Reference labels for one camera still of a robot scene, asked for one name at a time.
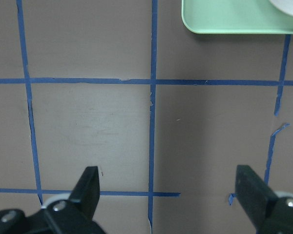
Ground light green rectangular tray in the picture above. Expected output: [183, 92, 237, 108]
[181, 0, 293, 35]

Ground white round plate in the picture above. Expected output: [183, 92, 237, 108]
[269, 0, 293, 17]

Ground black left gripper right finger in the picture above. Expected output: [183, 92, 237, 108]
[235, 165, 293, 234]

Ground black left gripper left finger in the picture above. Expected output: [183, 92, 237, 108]
[0, 166, 105, 234]

